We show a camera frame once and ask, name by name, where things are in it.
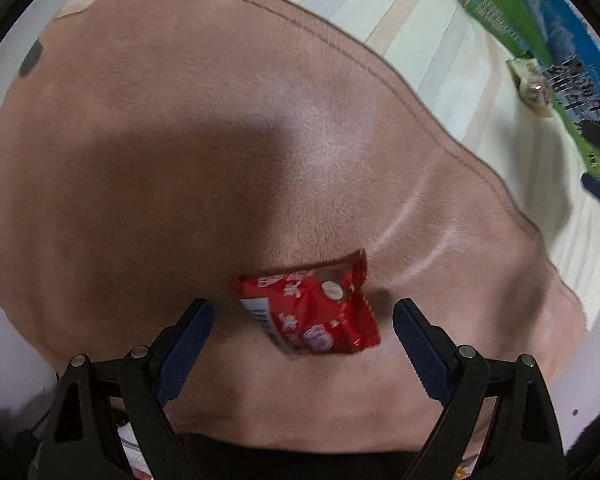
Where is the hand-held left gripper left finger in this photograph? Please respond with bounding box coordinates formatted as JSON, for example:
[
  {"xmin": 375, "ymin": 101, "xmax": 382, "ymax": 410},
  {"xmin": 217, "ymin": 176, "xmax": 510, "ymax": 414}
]
[{"xmin": 37, "ymin": 297, "xmax": 216, "ymax": 480}]

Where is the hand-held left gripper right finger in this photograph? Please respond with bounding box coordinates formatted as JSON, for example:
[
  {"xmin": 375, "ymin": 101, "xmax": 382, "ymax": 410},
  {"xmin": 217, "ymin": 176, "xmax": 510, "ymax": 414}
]
[{"xmin": 392, "ymin": 297, "xmax": 568, "ymax": 480}]

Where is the red snack packet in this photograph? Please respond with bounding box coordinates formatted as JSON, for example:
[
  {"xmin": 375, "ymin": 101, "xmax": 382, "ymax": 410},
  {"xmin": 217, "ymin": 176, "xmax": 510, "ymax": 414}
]
[{"xmin": 236, "ymin": 249, "xmax": 382, "ymax": 357}]

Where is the printed cardboard box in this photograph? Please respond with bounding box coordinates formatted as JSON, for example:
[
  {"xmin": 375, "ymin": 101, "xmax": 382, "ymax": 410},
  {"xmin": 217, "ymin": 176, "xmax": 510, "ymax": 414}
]
[{"xmin": 462, "ymin": 0, "xmax": 600, "ymax": 186}]

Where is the pale green snack packet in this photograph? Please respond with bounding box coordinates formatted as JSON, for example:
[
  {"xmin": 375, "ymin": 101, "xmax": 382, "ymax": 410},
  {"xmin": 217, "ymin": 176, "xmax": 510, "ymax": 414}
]
[{"xmin": 505, "ymin": 56, "xmax": 556, "ymax": 118}]

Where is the black clothing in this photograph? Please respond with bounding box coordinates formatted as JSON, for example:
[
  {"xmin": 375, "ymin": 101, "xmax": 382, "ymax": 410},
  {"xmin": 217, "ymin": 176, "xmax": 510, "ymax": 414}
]
[{"xmin": 180, "ymin": 432, "xmax": 481, "ymax": 480}]

